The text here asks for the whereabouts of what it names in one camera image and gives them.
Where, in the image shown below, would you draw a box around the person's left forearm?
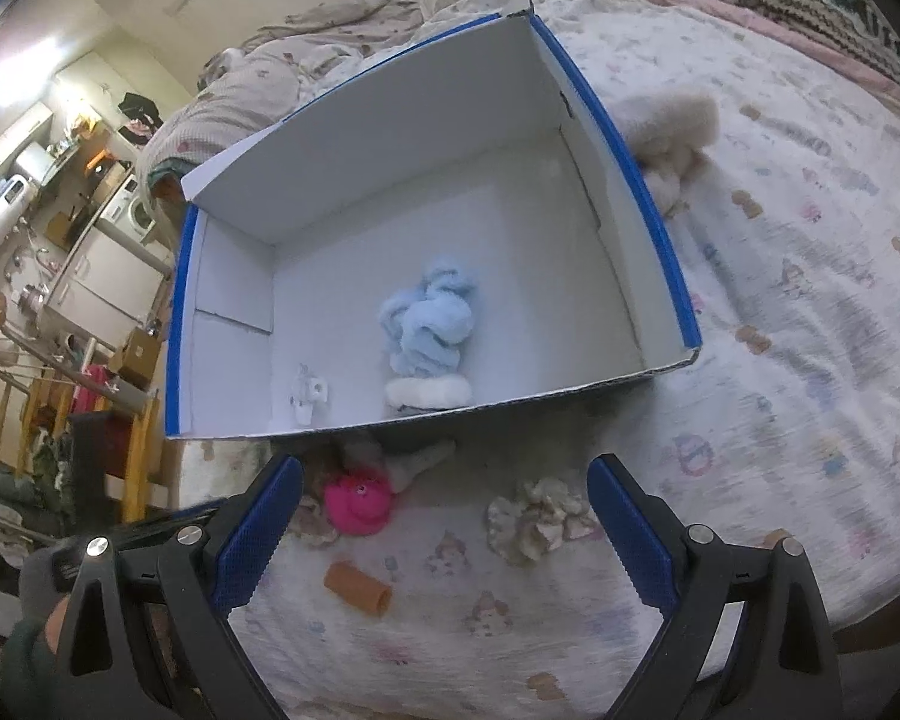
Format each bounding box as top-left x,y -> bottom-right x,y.
0,604 -> 67,720

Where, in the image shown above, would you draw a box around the beige fluffy plush toy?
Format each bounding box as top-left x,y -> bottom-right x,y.
616,88 -> 721,220

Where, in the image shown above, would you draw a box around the white refrigerator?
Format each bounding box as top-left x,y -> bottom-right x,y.
43,225 -> 175,350

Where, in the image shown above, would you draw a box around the printed white bed blanket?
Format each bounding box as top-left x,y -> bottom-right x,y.
180,0 -> 900,720

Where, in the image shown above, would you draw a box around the white fluffy sock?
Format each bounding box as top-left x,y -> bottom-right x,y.
384,373 -> 472,412

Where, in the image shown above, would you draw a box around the white washing machine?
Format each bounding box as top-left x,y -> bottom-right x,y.
94,174 -> 162,245

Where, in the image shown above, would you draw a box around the black hanging clothes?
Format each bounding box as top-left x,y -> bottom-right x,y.
116,91 -> 167,142

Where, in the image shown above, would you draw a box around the small white plastic piece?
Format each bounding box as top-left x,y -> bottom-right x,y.
286,364 -> 332,425

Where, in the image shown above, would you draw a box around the striped knitted blanket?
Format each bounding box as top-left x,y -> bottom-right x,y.
720,0 -> 900,83

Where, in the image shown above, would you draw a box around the orange-brown tube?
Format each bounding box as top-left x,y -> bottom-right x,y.
325,559 -> 393,617

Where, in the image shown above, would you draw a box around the pink blanket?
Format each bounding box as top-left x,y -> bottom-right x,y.
551,0 -> 900,117

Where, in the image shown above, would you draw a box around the pile of green clothes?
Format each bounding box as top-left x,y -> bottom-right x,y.
0,431 -> 72,541

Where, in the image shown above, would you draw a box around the brown cardboard box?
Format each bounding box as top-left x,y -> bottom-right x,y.
107,328 -> 162,391

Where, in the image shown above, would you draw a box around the yellow wooden rack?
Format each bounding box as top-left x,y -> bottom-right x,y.
0,307 -> 167,526

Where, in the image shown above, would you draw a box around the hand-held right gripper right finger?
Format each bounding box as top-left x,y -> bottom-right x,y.
586,454 -> 845,720

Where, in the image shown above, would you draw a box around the white cardboard box blue edge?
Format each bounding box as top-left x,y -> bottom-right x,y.
163,0 -> 703,442

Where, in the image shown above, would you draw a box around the cream fluffy scrunchie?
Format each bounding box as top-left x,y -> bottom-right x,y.
486,476 -> 597,567

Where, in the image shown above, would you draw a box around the beige printed quilt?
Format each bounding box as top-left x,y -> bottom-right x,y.
136,0 -> 432,200

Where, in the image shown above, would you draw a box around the person's left hand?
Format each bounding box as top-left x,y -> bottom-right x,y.
16,544 -> 72,623

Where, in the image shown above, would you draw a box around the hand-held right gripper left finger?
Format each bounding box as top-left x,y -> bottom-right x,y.
49,454 -> 305,720

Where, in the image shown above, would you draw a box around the pink plush toy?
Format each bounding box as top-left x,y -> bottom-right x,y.
322,465 -> 395,538

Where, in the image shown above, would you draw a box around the light blue fluffy sock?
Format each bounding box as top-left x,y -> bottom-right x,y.
379,261 -> 479,380

